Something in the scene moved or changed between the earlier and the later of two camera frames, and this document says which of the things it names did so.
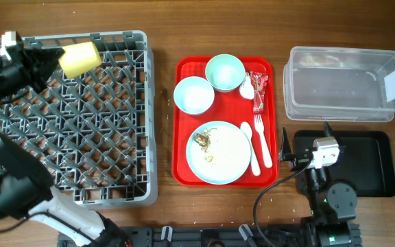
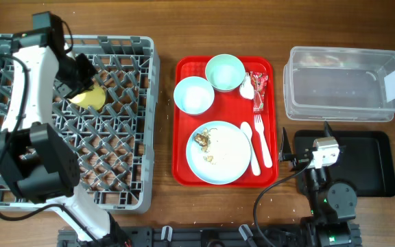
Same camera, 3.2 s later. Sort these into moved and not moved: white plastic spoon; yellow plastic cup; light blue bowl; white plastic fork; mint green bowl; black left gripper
Moved: black left gripper; yellow plastic cup
Not moved: white plastic spoon; white plastic fork; mint green bowl; light blue bowl
